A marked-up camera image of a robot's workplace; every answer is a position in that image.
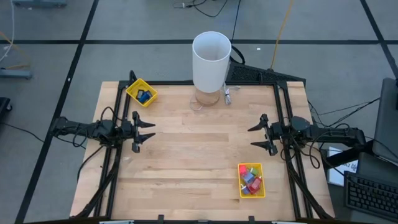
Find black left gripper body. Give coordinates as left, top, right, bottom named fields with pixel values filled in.
left=121, top=111, right=141, bottom=154

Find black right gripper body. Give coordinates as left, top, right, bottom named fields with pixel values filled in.
left=260, top=113, right=292, bottom=157

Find red block charger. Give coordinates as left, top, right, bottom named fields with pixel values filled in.
left=250, top=176, right=262, bottom=191

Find small square yellow basket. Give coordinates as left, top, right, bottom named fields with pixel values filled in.
left=125, top=78, right=159, bottom=108

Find rectangular yellow plastic basket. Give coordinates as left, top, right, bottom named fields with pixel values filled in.
left=237, top=162, right=267, bottom=199

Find black perforated panel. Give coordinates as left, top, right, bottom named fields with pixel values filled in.
left=225, top=60, right=307, bottom=85

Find black desk bar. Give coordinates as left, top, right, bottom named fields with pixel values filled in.
left=323, top=139, right=374, bottom=169

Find white paper sheet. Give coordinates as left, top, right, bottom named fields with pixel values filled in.
left=326, top=146, right=358, bottom=187

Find white cylindrical lamp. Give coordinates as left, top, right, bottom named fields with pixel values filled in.
left=190, top=30, right=233, bottom=108

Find grey laptop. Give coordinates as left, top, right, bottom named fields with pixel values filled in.
left=372, top=77, right=398, bottom=164

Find black keyboard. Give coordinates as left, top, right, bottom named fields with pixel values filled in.
left=343, top=170, right=398, bottom=222

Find grey stand foot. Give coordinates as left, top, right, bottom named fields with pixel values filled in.
left=0, top=68, right=33, bottom=80
left=12, top=0, right=68, bottom=8

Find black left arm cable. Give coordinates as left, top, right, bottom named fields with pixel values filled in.
left=71, top=106, right=125, bottom=149

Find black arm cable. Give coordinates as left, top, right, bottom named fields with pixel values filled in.
left=307, top=123, right=349, bottom=170
left=71, top=106, right=125, bottom=149

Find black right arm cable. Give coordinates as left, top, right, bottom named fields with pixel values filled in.
left=307, top=123, right=349, bottom=170

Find white lamp cable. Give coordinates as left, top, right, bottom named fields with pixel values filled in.
left=223, top=81, right=242, bottom=106

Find black aluminium table frame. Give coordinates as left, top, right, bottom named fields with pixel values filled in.
left=71, top=80, right=335, bottom=222

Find yellow hanging cable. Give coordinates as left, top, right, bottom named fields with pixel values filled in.
left=269, top=0, right=295, bottom=70

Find black floor cable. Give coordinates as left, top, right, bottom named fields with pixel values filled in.
left=172, top=0, right=242, bottom=18

